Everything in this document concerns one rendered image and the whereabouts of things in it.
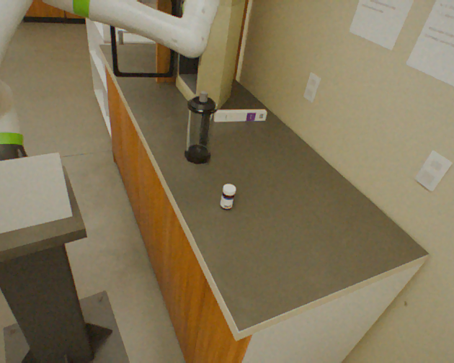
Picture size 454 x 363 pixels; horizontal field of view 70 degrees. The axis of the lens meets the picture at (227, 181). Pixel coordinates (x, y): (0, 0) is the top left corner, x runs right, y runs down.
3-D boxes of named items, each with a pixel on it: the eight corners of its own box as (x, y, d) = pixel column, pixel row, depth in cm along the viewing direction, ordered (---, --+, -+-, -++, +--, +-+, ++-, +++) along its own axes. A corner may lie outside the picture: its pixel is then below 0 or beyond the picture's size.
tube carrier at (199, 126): (205, 145, 133) (210, 96, 120) (215, 160, 126) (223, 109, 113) (179, 148, 129) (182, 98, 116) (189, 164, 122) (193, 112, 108)
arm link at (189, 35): (98, -28, 93) (102, -10, 104) (86, 10, 94) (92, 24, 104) (215, 23, 103) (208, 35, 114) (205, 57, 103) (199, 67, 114)
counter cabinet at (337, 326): (189, 150, 299) (197, 50, 244) (331, 374, 162) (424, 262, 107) (113, 160, 272) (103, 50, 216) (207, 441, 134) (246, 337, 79)
